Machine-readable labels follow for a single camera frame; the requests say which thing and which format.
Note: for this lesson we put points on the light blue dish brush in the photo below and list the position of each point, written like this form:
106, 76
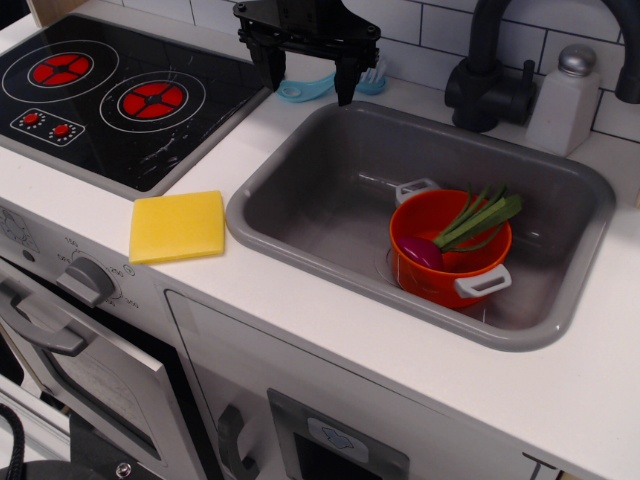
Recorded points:
371, 82

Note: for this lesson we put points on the black faucet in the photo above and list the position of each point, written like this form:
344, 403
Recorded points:
481, 95

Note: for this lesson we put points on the white soap dispenser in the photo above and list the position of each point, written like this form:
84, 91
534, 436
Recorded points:
565, 107

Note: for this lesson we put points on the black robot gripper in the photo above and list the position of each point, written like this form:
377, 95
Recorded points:
320, 29

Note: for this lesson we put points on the purple toy beet with greens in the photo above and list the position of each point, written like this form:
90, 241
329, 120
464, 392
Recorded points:
465, 225

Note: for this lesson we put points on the toy oven door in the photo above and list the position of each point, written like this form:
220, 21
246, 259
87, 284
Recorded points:
119, 389

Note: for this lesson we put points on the grey plastic sink basin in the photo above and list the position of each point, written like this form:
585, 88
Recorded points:
323, 202

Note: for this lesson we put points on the orange toy pot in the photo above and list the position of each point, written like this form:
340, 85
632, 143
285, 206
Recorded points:
468, 279

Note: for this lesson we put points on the white cabinet door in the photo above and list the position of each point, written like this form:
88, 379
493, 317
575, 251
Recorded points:
309, 418

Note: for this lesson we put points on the grey cabinet door handle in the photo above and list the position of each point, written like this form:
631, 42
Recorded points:
230, 426

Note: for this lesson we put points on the black toy stove top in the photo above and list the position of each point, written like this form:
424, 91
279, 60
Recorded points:
126, 111

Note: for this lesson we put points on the yellow sponge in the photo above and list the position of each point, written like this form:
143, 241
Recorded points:
177, 227

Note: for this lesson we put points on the grey oven knob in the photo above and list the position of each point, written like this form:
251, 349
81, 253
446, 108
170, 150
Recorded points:
86, 281

